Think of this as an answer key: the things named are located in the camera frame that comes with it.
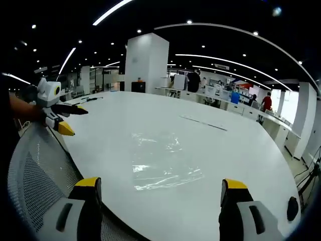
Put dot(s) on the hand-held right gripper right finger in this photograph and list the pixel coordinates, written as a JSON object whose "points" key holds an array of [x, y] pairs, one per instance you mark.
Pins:
{"points": [[240, 218]]}

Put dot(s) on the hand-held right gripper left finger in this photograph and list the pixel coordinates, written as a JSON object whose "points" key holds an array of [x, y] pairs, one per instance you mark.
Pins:
{"points": [[75, 216]]}

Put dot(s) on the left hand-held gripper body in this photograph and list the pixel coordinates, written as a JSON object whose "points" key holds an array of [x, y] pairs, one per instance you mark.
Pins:
{"points": [[47, 94]]}

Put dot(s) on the clear plastic food packaging bag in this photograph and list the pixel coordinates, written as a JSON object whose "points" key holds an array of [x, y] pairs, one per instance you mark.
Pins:
{"points": [[165, 170], [155, 141]]}

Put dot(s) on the linear ceiling light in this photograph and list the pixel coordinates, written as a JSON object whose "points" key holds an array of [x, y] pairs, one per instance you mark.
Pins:
{"points": [[111, 11], [66, 60]]}

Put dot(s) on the grey mesh office chair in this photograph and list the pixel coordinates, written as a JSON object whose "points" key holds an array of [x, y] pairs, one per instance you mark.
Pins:
{"points": [[42, 175]]}

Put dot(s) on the black oval object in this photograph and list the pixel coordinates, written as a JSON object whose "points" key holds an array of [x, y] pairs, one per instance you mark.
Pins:
{"points": [[292, 208]]}

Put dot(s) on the small black cabinet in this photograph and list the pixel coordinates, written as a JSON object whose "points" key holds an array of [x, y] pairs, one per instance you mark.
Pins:
{"points": [[138, 87]]}

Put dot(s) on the black tripod stand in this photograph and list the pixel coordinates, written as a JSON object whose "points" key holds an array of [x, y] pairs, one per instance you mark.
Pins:
{"points": [[312, 173]]}

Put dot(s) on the long white counter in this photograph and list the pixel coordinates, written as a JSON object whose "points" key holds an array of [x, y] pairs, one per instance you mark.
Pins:
{"points": [[270, 123]]}

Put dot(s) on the white panel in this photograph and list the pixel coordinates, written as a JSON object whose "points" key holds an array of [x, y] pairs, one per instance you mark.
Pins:
{"points": [[180, 82]]}

